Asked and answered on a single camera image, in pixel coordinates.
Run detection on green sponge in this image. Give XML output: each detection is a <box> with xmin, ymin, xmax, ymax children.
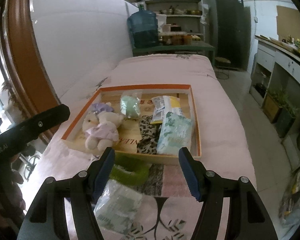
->
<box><xmin>120</xmin><ymin>92</ymin><xmax>142</xmax><ymax>119</ymax></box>

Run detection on cream plush bear pink dress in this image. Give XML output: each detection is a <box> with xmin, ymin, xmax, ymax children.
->
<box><xmin>85</xmin><ymin>112</ymin><xmax>125</xmax><ymax>152</ymax></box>

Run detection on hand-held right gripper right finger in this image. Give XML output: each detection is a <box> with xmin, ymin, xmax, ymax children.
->
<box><xmin>178</xmin><ymin>147</ymin><xmax>277</xmax><ymax>240</ymax></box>

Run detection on dried brown plant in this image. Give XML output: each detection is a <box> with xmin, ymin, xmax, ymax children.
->
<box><xmin>0</xmin><ymin>80</ymin><xmax>23</xmax><ymax>120</ymax></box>

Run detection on dark refrigerator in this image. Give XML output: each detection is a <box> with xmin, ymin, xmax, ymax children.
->
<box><xmin>207</xmin><ymin>0</ymin><xmax>250</xmax><ymax>71</ymax></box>

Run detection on low green table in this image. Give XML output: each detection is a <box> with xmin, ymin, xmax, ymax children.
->
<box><xmin>132</xmin><ymin>42</ymin><xmax>217</xmax><ymax>67</ymax></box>

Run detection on white plush toy purple hair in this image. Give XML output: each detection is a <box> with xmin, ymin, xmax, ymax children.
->
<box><xmin>82</xmin><ymin>102</ymin><xmax>115</xmax><ymax>133</ymax></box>

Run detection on plastic bag of goods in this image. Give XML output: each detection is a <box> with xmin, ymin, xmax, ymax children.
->
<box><xmin>279</xmin><ymin>167</ymin><xmax>300</xmax><ymax>228</ymax></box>

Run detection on potted plants in crates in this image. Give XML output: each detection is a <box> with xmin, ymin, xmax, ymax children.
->
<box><xmin>263</xmin><ymin>87</ymin><xmax>298</xmax><ymax>138</ymax></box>

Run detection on cardboard sheet on wall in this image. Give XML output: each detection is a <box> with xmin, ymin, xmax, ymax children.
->
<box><xmin>276</xmin><ymin>5</ymin><xmax>300</xmax><ymax>43</ymax></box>

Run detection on grey kitchen counter cabinet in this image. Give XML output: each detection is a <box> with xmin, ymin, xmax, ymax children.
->
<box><xmin>249</xmin><ymin>34</ymin><xmax>300</xmax><ymax>170</ymax></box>

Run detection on shallow cardboard box orange rim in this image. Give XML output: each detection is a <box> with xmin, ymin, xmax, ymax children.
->
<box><xmin>61</xmin><ymin>84</ymin><xmax>202</xmax><ymax>166</ymax></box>

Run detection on group of condiment bottles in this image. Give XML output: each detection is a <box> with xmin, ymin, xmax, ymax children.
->
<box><xmin>282</xmin><ymin>35</ymin><xmax>300</xmax><ymax>56</ymax></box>

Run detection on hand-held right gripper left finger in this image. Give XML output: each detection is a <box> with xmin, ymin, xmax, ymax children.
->
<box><xmin>16</xmin><ymin>147</ymin><xmax>115</xmax><ymax>240</ymax></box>

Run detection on leaf print tissue pack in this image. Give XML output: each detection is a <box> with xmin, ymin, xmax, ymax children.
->
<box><xmin>156</xmin><ymin>112</ymin><xmax>193</xmax><ymax>155</ymax></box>
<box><xmin>93</xmin><ymin>179</ymin><xmax>143</xmax><ymax>231</ymax></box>

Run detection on blue water jug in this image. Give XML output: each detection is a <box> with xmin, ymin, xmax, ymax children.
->
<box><xmin>127</xmin><ymin>4</ymin><xmax>159</xmax><ymax>49</ymax></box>

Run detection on leopard print cloth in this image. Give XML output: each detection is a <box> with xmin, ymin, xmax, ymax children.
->
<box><xmin>136</xmin><ymin>115</ymin><xmax>163</xmax><ymax>156</ymax></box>

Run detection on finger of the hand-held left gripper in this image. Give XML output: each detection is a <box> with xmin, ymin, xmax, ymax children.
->
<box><xmin>15</xmin><ymin>104</ymin><xmax>70</xmax><ymax>143</ymax></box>

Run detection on small round stool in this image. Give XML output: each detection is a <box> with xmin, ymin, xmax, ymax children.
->
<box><xmin>214</xmin><ymin>57</ymin><xmax>232</xmax><ymax>79</ymax></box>

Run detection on green fuzzy scrunchie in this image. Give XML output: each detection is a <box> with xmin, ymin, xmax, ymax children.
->
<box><xmin>110</xmin><ymin>154</ymin><xmax>150</xmax><ymax>186</ymax></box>

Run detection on brown wooden door frame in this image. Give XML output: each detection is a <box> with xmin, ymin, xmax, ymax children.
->
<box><xmin>0</xmin><ymin>0</ymin><xmax>63</xmax><ymax>146</ymax></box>

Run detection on round metal wire frame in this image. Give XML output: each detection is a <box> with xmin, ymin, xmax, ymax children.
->
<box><xmin>18</xmin><ymin>152</ymin><xmax>41</xmax><ymax>181</ymax></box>

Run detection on green metal shelf rack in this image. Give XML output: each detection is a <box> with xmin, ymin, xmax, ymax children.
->
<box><xmin>141</xmin><ymin>0</ymin><xmax>206</xmax><ymax>43</ymax></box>

